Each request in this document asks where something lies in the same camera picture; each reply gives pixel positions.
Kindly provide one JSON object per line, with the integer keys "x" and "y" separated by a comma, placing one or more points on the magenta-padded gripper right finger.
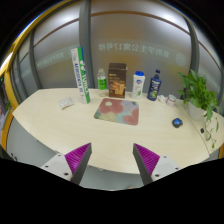
{"x": 147, "y": 160}

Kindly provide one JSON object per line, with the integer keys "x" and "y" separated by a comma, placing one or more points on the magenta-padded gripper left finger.
{"x": 77, "y": 159}

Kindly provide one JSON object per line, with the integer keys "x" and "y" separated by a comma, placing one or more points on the blue computer mouse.
{"x": 177, "y": 122}

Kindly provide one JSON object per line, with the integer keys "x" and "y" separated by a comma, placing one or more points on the floral pastel mouse pad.
{"x": 117, "y": 111}

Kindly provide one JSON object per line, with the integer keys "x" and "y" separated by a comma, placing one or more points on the small patterned white packet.
{"x": 66, "y": 103}

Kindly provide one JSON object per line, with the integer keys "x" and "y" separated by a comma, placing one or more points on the small black desk socket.
{"x": 202, "y": 130}

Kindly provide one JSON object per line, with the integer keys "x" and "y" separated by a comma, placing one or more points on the crumpled white tissue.
{"x": 162, "y": 99}

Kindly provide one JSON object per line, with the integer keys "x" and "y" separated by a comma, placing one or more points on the dark blue pump bottle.
{"x": 154, "y": 87}

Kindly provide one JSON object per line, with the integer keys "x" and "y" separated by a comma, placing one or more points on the white bottle blue cap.
{"x": 138, "y": 85}

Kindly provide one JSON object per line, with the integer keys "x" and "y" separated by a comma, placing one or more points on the clear bottle green label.
{"x": 102, "y": 83}

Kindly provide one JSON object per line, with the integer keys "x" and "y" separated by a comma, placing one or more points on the white green shuttlecock tube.
{"x": 81, "y": 76}

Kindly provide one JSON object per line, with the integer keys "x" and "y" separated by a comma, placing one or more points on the green potted plant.
{"x": 196, "y": 93}

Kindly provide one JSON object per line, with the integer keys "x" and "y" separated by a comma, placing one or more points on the brown cracker box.
{"x": 117, "y": 81}

